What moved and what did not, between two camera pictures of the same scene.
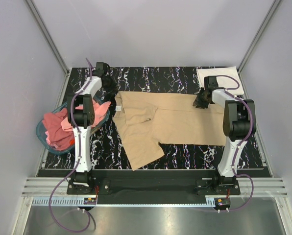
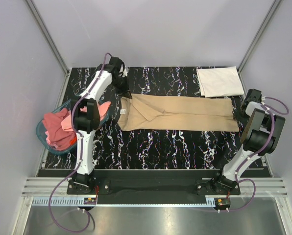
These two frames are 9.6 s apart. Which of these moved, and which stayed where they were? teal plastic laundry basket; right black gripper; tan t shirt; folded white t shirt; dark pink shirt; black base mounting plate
Moved: tan t shirt; right black gripper
Stayed: folded white t shirt; teal plastic laundry basket; black base mounting plate; dark pink shirt
